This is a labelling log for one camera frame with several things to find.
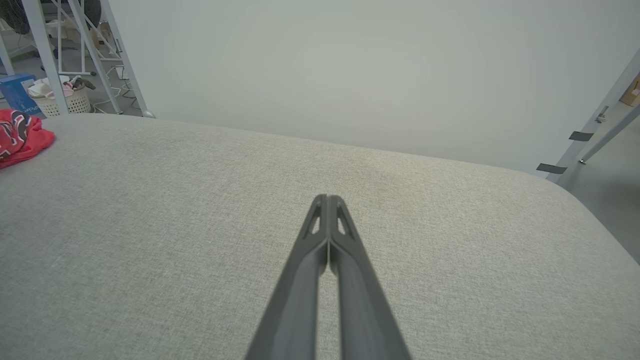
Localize red and white shirt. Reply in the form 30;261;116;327
0;108;56;170

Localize blue cardboard box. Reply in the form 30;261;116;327
0;73;42;118

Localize white perforated laundry basket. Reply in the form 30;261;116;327
27;86;92;117

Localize pile of mixed laundry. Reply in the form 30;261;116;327
28;75;97;99

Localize white ladder frame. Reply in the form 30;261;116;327
47;0;126;77

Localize white floor cables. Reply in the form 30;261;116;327
92;65;137;114

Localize light grey metal frame post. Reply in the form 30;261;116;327
66;0;122;115
21;0;70;117
99;0;156;119

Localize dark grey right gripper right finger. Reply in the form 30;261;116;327
328;194;412;360

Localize grey frame post with tape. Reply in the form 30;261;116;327
545;47;640;184

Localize dark mesh chair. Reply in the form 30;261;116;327
0;0;32;36

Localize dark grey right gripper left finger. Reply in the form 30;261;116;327
245;194;329;360

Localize brown cardboard box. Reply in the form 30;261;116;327
619;74;640;107

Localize thin grey frame brace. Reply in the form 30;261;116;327
579;104;640;165

